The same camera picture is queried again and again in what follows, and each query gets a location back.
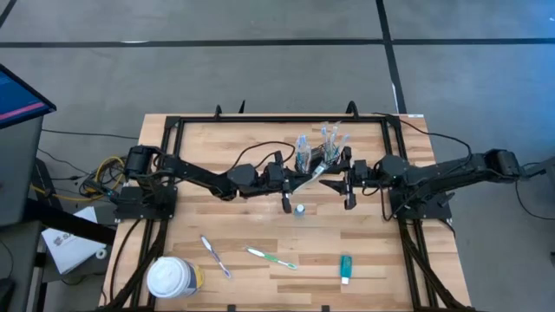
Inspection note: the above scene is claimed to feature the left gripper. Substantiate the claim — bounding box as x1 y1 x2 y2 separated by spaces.
264 151 311 214

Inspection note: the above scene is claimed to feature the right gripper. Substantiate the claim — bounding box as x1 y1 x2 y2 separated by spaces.
319 146 371 211

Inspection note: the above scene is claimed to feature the teal white toothbrush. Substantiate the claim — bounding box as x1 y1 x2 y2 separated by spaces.
331 120 343 153

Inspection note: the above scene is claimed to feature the teal toothpaste tube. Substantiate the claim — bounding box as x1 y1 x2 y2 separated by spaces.
339 254 354 286

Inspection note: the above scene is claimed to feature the purple white wrapped toothbrush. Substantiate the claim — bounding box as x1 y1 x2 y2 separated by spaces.
199 234 232 280

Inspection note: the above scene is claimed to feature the white lidded wipes canister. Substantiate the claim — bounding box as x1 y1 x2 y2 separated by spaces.
146 255 206 300

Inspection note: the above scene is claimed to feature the grey stand leg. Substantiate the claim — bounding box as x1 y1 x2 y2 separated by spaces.
518 154 555 181

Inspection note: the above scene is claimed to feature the black desk beam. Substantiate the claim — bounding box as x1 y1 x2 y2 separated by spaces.
23 198 117 246

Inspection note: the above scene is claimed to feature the white printed booklet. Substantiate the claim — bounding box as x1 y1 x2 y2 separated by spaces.
41 205 108 276

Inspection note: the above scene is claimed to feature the grey cabinet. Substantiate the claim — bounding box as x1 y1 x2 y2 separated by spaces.
0 115 44 229

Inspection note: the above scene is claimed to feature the monitor with blue screen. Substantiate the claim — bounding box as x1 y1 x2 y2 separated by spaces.
0 63 58 130

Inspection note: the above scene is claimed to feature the black wire caddy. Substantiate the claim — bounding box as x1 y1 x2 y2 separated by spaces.
293 145 343 185

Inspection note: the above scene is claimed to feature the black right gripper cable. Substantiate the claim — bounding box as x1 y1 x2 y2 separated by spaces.
372 111 473 222

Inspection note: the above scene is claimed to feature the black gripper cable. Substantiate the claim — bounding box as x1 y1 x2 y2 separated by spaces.
232 140 296 172
372 111 473 222

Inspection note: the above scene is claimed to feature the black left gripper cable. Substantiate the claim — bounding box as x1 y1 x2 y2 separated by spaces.
232 140 296 172

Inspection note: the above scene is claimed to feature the black aluminium table frame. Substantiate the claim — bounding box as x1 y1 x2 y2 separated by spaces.
100 113 474 312

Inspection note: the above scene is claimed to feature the black floor cable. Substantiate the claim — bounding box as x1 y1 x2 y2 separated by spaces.
513 162 555 221
41 128 140 140

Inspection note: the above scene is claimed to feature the yellow cable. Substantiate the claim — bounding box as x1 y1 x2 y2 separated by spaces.
29 155 131 203

